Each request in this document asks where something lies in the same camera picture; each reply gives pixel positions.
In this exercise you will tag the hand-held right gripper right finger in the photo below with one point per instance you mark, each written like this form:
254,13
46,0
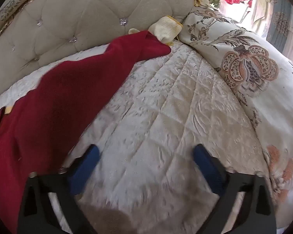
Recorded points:
206,169

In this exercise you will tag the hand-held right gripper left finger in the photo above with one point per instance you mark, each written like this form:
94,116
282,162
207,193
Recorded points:
86,167

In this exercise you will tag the red knit garment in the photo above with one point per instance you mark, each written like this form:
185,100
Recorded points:
63,97

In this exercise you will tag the white quilted bedspread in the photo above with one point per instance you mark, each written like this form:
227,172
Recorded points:
161,102

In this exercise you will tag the floral printed duvet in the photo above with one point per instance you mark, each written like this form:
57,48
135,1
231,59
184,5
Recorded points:
258,90

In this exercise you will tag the cream yellow-trimmed pillow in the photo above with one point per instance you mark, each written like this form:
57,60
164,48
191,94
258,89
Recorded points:
166,28

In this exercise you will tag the beige tufted headboard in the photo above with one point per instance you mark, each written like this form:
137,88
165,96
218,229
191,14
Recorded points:
63,17

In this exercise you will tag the blue-grey patterned curtain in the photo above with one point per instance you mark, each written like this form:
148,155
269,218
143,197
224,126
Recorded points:
284,24

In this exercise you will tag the beige hanging garment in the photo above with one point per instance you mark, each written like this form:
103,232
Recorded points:
261,4

